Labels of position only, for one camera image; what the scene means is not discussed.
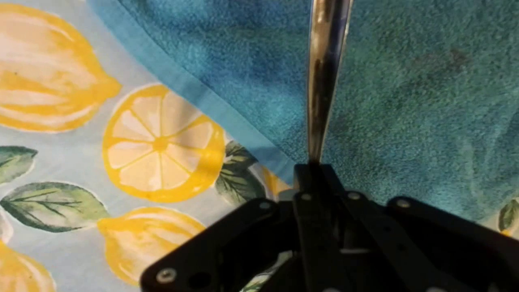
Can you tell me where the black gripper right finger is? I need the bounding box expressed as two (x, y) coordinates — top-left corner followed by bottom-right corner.
(323, 166), (457, 292)

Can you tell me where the silver spoon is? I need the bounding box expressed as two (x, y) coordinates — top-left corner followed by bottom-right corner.
(306, 0), (353, 165)

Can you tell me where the blue towel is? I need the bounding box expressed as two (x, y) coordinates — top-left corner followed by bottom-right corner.
(87, 0), (519, 221)

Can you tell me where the lemon print tablecloth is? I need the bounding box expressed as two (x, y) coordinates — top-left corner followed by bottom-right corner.
(0, 0), (519, 292)

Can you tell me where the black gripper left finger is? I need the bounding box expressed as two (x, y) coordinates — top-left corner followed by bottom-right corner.
(293, 165), (347, 292)

